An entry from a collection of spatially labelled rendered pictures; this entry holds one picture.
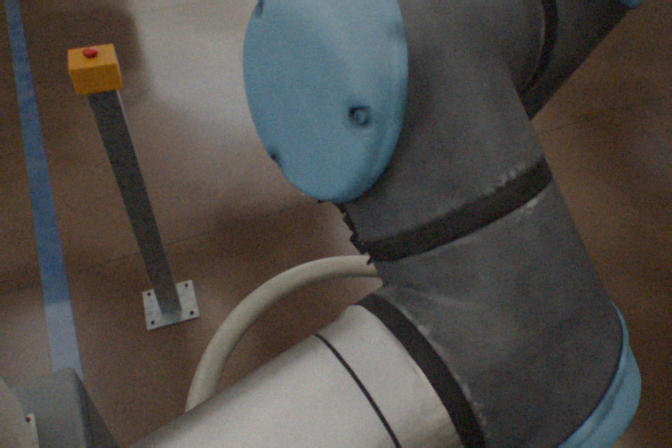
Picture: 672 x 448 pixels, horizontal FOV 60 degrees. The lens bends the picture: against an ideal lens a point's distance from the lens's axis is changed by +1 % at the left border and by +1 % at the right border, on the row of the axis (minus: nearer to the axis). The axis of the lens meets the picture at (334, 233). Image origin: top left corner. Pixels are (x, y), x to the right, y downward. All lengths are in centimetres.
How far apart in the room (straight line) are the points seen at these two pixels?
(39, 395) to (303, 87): 110
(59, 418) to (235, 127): 235
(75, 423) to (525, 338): 105
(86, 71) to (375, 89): 155
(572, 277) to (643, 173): 308
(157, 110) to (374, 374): 339
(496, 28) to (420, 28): 4
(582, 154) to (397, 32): 314
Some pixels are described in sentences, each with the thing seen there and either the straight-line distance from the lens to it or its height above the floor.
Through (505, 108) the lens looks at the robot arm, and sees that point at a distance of 25.
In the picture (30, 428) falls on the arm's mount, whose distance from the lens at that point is 122.
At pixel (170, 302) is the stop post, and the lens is 237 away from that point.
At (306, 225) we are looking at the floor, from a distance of 267.
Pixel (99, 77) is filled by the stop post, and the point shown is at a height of 105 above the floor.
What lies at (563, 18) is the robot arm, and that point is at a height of 173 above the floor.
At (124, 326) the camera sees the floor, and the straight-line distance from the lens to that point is 244.
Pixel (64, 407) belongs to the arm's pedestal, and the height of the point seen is 85.
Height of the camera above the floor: 184
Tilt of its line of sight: 44 degrees down
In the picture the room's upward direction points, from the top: straight up
